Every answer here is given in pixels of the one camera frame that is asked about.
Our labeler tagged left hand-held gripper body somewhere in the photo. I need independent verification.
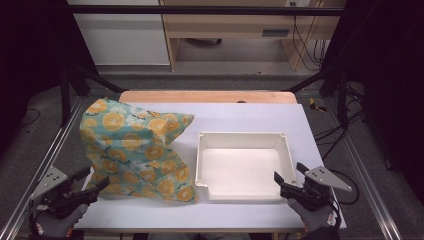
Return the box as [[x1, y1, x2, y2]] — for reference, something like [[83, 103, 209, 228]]
[[29, 165, 98, 220]]

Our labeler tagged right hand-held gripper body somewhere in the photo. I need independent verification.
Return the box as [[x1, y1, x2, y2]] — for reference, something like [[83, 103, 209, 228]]
[[280, 165, 353, 212]]

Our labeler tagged white plastic tray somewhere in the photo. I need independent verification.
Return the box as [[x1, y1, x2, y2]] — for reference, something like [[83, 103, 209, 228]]
[[194, 131, 299, 203]]

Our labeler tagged floral teal orange cloth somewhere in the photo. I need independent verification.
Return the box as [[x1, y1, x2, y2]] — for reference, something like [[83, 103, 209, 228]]
[[79, 97, 199, 204]]

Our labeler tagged person's left hand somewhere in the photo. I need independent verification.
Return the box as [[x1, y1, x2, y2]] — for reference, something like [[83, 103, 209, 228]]
[[34, 203, 90, 237]]

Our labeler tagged person's right hand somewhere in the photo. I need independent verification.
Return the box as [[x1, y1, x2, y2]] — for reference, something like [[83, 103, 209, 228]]
[[286, 198, 337, 233]]

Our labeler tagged yellow and black tool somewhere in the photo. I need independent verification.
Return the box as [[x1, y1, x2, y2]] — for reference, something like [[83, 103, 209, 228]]
[[307, 97, 328, 113]]

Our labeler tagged black metal stand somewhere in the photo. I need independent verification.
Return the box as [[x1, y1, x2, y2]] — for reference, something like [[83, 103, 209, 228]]
[[285, 65, 350, 130], [59, 64, 129, 128]]

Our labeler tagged white cabinet panel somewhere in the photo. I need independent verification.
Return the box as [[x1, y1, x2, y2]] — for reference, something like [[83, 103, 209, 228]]
[[66, 0, 172, 67]]

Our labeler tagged light wooden desk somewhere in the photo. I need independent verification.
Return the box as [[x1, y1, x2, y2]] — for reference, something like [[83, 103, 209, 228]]
[[159, 0, 344, 72]]

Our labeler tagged aluminium rail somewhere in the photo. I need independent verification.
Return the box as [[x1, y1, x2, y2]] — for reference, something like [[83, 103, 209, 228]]
[[323, 96, 405, 240], [0, 95, 86, 240]]

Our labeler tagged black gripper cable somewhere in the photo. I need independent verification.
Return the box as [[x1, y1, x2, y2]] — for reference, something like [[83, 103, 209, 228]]
[[328, 168, 362, 231]]

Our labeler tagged thin black floor cable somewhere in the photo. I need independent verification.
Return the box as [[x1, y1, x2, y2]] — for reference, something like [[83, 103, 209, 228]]
[[20, 107, 42, 128]]

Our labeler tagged black cable bundle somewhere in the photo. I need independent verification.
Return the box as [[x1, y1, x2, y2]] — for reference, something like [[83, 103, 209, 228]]
[[291, 2, 332, 72]]

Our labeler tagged black frame bar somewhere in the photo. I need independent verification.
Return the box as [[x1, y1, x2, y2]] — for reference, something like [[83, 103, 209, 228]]
[[65, 4, 348, 17]]

